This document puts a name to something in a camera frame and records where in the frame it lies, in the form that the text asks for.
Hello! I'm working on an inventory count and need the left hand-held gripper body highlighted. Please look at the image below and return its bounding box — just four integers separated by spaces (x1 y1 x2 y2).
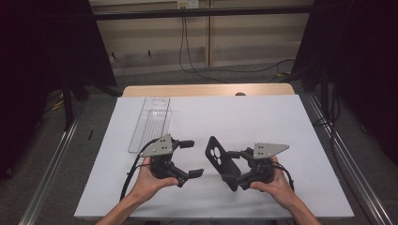
139 133 191 188

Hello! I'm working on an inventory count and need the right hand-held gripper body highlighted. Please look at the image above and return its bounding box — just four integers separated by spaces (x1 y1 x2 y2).
237 142 290 191

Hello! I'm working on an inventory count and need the black phone case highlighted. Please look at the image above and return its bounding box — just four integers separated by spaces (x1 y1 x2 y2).
205 135 242 192

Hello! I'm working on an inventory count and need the clear plastic packaging tray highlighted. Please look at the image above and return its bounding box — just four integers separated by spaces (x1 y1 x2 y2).
128 97 173 155

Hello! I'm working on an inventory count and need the person's left hand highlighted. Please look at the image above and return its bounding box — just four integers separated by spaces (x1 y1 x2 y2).
129 156 180 204

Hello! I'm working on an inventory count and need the person's right hand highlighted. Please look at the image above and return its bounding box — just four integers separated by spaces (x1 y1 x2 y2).
249 156 297 211

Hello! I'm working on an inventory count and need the white table board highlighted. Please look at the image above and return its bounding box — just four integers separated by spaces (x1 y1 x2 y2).
73 94 355 219

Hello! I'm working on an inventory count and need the black metal stand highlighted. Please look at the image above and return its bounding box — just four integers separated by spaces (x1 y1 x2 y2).
60 74 123 131
287 62 333 120

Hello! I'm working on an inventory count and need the black horizontal bar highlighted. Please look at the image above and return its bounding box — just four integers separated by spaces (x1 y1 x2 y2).
92 5 314 22

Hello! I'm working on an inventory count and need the dark curtain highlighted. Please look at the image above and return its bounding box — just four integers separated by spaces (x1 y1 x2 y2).
0 0 117 181
292 0 398 167

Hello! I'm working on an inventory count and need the right hand-held gripper black cable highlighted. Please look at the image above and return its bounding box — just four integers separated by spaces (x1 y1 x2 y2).
271 161 296 192

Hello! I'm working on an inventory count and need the hand-held gripper black cable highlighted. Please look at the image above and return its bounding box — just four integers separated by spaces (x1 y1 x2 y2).
271 161 296 192
119 139 161 203

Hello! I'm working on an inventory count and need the left hand-held gripper black cable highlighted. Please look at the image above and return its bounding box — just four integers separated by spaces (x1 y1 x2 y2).
119 139 161 203

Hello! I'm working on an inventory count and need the black floor cable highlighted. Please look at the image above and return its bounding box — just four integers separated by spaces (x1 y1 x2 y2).
313 87 343 170

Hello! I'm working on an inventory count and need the black wall cable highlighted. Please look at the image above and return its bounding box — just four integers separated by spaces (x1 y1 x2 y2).
182 17 296 75
178 17 231 84

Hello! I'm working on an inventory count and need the metal floor rail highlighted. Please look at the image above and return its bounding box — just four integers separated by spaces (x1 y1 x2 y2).
18 115 83 225
306 93 395 225

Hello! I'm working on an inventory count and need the yellow floor cable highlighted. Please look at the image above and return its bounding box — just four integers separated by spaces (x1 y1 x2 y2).
45 90 66 113

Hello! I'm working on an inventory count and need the white wall outlet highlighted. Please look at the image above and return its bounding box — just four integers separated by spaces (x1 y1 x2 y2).
176 0 200 9

